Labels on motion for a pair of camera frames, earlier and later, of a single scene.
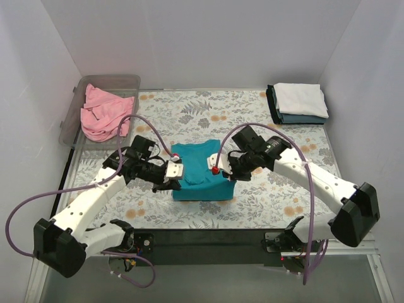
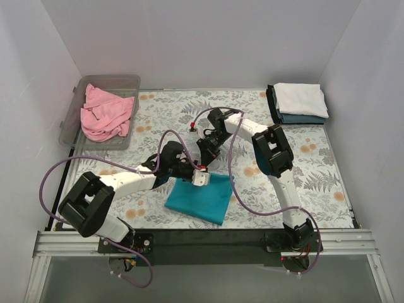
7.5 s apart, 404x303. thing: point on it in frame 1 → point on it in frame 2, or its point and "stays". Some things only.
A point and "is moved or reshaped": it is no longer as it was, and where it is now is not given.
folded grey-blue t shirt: x=289 y=118 stays
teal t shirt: x=199 y=183 is moved or reshaped
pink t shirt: x=102 y=113 stays
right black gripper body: x=228 y=174 → x=206 y=151
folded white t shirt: x=301 y=99 stays
